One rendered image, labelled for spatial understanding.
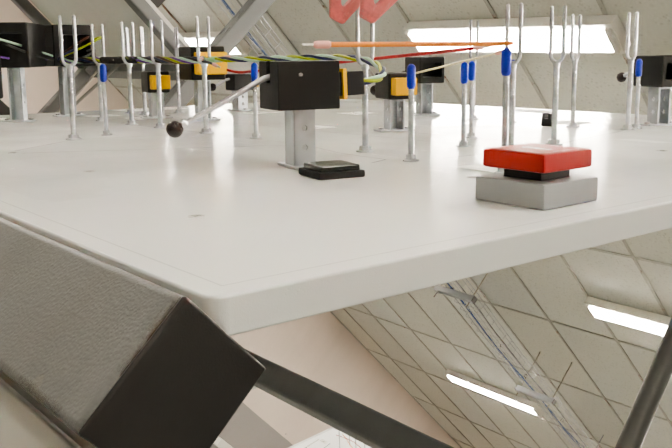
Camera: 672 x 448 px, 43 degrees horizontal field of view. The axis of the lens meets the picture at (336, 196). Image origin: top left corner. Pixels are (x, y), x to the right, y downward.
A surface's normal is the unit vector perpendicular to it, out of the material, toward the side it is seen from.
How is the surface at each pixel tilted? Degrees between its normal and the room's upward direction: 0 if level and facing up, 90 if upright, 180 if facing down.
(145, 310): 90
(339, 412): 90
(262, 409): 90
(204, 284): 46
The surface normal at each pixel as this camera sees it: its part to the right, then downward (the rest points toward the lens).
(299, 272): -0.01, -0.99
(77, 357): -0.54, -0.64
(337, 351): 0.64, 0.13
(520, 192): -0.78, 0.11
